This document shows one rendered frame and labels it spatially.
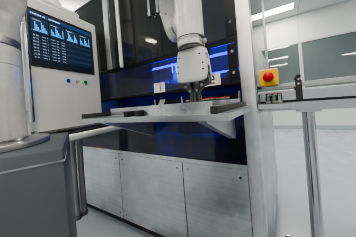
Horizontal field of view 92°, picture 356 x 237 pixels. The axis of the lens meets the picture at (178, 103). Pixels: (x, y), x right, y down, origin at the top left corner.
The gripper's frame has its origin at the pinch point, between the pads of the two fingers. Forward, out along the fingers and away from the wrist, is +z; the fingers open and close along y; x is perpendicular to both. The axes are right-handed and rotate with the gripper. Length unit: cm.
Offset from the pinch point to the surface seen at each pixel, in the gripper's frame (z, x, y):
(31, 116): 1, 16, 79
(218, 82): -7.9, -35.3, 4.1
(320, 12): -190, -496, -110
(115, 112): 3, -9, 50
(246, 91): -1.9, -35.4, -8.6
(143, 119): 5.4, 4.7, 18.0
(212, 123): 8.4, -5.8, -2.4
